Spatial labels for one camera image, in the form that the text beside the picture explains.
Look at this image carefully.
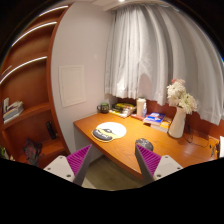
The dark green mug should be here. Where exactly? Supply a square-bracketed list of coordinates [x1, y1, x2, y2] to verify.
[97, 103, 109, 114]

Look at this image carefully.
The orange wooden bookshelf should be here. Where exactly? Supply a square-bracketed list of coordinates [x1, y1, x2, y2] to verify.
[0, 3, 70, 168]

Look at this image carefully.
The white sheer curtain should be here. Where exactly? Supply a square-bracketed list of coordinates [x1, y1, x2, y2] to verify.
[104, 4, 224, 124]

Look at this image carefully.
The black cable on desk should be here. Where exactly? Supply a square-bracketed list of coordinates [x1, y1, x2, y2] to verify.
[183, 128, 219, 158]

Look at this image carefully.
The white plastic container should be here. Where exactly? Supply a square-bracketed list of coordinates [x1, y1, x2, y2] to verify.
[137, 98, 147, 117]

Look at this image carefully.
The dark figurine on shelf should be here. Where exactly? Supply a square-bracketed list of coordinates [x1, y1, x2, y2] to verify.
[23, 139, 42, 166]

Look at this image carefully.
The yellow book under blue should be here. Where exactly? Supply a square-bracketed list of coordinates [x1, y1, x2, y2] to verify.
[151, 117, 172, 133]

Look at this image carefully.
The white wall panel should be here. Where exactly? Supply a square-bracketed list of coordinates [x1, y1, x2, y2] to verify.
[59, 65, 86, 108]

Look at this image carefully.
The blue cover book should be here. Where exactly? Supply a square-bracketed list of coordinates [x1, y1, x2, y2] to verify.
[143, 112, 165, 125]

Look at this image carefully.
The stack of books by window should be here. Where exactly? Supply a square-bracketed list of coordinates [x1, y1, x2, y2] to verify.
[109, 103, 136, 118]

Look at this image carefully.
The grey computer mouse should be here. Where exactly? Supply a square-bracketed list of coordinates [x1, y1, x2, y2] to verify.
[135, 138, 153, 151]

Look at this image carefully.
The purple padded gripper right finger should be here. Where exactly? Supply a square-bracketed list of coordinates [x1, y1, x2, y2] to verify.
[135, 145, 182, 184]

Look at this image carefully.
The orange wooden desk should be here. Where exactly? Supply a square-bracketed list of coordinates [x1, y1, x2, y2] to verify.
[73, 111, 221, 181]

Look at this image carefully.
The white ceramic vase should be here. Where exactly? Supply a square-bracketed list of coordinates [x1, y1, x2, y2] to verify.
[168, 107, 186, 138]

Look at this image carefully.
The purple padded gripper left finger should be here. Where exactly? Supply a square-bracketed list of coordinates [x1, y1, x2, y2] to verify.
[44, 145, 91, 186]

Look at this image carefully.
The black remote on shelf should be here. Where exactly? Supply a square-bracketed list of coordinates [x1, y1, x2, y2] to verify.
[46, 121, 56, 140]

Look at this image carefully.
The stack of books on shelf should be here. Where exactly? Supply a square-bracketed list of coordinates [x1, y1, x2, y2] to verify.
[3, 101, 24, 123]

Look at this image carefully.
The round white mouse pad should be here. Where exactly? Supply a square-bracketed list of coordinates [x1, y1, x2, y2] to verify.
[91, 122, 127, 142]

